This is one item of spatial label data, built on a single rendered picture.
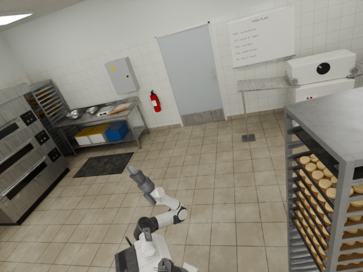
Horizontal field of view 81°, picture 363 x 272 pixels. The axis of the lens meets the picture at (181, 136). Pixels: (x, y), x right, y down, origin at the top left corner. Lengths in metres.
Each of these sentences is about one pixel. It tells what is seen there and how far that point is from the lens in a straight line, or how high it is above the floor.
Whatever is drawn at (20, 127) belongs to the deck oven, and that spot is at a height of 1.37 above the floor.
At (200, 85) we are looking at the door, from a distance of 4.75.
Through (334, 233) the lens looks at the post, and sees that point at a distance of 1.16.
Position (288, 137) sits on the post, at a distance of 1.31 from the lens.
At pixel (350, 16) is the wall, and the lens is 4.87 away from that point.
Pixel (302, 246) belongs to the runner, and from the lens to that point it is 2.10.
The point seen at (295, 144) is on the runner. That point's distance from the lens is 1.35.
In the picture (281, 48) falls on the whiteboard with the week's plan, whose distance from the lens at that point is 4.61.
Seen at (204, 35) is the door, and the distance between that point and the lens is 4.51.
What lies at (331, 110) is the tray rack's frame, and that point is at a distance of 1.18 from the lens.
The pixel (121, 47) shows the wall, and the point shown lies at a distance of 4.95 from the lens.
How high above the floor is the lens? 2.37
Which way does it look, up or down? 29 degrees down
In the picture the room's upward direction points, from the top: 17 degrees counter-clockwise
